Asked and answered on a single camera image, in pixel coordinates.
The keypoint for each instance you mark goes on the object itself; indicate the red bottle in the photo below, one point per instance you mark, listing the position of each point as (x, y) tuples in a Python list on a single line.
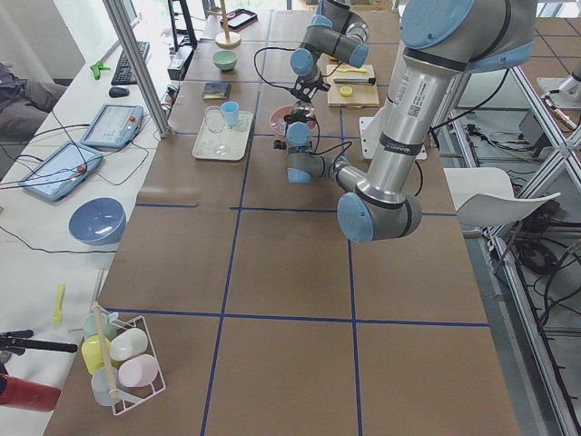
[(28, 395)]

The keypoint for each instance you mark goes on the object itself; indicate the yellow plastic knife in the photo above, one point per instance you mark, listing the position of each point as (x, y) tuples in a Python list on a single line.
[(350, 70)]

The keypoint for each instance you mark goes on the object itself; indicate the blue cup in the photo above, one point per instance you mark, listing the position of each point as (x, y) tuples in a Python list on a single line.
[(231, 113)]

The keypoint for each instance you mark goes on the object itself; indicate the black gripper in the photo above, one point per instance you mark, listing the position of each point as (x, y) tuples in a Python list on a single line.
[(308, 87)]

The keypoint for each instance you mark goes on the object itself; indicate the yellow cup in rack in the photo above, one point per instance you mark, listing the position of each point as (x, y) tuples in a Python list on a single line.
[(92, 354)]

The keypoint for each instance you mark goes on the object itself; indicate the green clamp tool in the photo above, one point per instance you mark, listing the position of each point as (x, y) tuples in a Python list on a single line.
[(97, 68)]

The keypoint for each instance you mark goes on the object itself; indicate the black computer mouse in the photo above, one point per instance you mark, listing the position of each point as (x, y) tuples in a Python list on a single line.
[(118, 92)]

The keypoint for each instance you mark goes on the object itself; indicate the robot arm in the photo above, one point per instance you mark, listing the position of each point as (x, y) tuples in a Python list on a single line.
[(336, 31), (438, 40)]

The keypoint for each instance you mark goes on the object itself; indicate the pink bowl of ice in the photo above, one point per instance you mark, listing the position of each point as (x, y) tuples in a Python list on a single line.
[(278, 123)]

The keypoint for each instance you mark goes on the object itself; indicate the black keyboard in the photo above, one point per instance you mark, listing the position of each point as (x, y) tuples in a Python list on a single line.
[(123, 74)]

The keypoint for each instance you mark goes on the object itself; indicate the wooden cutting board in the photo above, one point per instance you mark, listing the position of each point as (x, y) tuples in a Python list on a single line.
[(363, 95)]

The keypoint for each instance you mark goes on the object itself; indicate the steel muddler black tip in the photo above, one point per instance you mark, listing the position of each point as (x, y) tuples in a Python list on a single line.
[(355, 80)]

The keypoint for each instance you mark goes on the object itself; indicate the aluminium frame post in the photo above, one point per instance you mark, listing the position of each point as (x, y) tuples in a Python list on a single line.
[(124, 31)]

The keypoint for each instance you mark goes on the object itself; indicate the near teach pendant tablet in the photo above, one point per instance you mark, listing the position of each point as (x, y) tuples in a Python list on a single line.
[(62, 171)]

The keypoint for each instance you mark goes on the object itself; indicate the cream bear tray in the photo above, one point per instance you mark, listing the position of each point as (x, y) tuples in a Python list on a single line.
[(236, 140)]

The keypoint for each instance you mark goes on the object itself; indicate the wine glass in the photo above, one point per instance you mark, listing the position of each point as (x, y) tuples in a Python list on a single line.
[(215, 124)]

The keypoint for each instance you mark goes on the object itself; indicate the yellow plastic fork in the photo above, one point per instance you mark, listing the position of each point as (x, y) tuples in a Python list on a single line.
[(58, 309)]

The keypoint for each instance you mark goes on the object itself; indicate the blue bowl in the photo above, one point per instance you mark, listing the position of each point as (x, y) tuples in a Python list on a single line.
[(98, 222)]

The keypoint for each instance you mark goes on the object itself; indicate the white wire cup rack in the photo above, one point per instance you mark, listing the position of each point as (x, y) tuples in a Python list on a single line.
[(105, 386)]

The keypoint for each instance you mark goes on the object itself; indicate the green bowl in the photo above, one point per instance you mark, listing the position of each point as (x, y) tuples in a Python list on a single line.
[(225, 60)]

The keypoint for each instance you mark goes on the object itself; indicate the pink cup in rack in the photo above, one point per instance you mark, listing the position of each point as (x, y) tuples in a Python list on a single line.
[(138, 371)]

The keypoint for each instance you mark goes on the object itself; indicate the lemon half slice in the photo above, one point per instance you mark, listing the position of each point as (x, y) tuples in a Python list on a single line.
[(346, 91)]

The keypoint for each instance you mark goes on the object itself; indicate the teach pendant tablet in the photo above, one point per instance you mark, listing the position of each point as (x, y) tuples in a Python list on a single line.
[(114, 126), (62, 171)]

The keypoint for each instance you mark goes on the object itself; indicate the white cup in rack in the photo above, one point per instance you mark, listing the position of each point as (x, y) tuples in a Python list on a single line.
[(128, 344)]

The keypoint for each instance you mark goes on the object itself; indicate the steel ice scoop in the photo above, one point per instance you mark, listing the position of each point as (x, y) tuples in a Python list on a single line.
[(302, 112)]

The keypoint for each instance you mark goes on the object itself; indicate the wooden stand round base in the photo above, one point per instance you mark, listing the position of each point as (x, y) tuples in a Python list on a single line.
[(226, 39)]

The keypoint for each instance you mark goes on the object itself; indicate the seated person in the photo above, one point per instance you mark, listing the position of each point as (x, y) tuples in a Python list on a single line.
[(25, 103)]

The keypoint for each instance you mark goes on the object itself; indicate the far teach pendant tablet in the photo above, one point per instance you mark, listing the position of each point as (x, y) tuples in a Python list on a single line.
[(114, 126)]

